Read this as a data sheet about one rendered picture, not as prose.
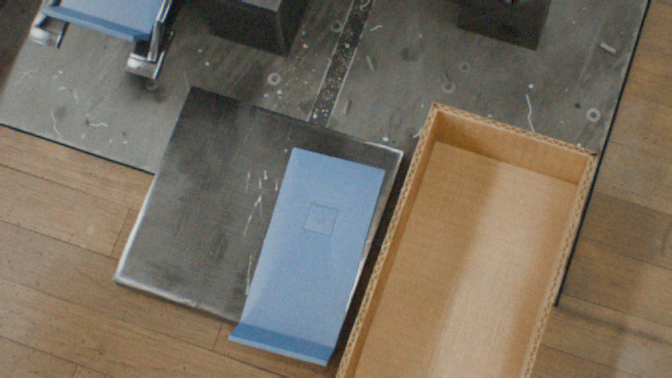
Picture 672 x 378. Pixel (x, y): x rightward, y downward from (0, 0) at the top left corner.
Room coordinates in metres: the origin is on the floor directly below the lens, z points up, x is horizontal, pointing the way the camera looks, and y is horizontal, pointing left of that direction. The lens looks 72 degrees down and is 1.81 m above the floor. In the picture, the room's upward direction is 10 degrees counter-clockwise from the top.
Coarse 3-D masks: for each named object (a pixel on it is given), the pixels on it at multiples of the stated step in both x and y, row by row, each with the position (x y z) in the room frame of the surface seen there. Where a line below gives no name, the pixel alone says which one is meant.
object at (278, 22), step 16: (208, 0) 0.43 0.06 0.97; (288, 0) 0.42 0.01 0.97; (304, 0) 0.44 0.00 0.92; (208, 16) 0.43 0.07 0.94; (224, 16) 0.43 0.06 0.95; (240, 16) 0.42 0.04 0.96; (256, 16) 0.41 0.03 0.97; (272, 16) 0.41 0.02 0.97; (288, 16) 0.42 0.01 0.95; (224, 32) 0.43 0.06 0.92; (240, 32) 0.42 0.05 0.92; (256, 32) 0.41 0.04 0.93; (272, 32) 0.41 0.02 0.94; (288, 32) 0.41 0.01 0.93; (256, 48) 0.42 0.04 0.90; (272, 48) 0.41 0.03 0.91; (288, 48) 0.41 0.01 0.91
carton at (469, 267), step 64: (448, 128) 0.31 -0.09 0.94; (512, 128) 0.29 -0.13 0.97; (448, 192) 0.27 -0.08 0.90; (512, 192) 0.26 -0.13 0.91; (576, 192) 0.25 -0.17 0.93; (384, 256) 0.22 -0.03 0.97; (448, 256) 0.22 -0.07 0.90; (512, 256) 0.22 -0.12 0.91; (384, 320) 0.19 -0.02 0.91; (448, 320) 0.18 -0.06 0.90; (512, 320) 0.17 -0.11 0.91
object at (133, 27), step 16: (64, 0) 0.44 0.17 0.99; (80, 0) 0.44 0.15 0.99; (96, 0) 0.44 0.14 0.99; (112, 0) 0.43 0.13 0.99; (128, 0) 0.43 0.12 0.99; (144, 0) 0.43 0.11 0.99; (160, 0) 0.43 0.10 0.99; (64, 16) 0.42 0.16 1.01; (80, 16) 0.42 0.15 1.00; (96, 16) 0.42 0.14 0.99; (112, 16) 0.42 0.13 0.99; (128, 16) 0.42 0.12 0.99; (144, 16) 0.42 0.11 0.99; (112, 32) 0.40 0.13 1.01; (128, 32) 0.40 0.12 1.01; (144, 32) 0.40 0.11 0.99
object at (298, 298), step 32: (320, 160) 0.31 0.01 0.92; (288, 192) 0.29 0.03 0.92; (320, 192) 0.28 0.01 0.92; (352, 192) 0.28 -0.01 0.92; (288, 224) 0.26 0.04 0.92; (352, 224) 0.26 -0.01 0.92; (288, 256) 0.24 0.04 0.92; (320, 256) 0.24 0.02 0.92; (352, 256) 0.23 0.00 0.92; (256, 288) 0.22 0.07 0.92; (288, 288) 0.22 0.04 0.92; (320, 288) 0.21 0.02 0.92; (256, 320) 0.20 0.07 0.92; (288, 320) 0.19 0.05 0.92; (320, 320) 0.19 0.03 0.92; (288, 352) 0.17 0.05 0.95; (320, 352) 0.17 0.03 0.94
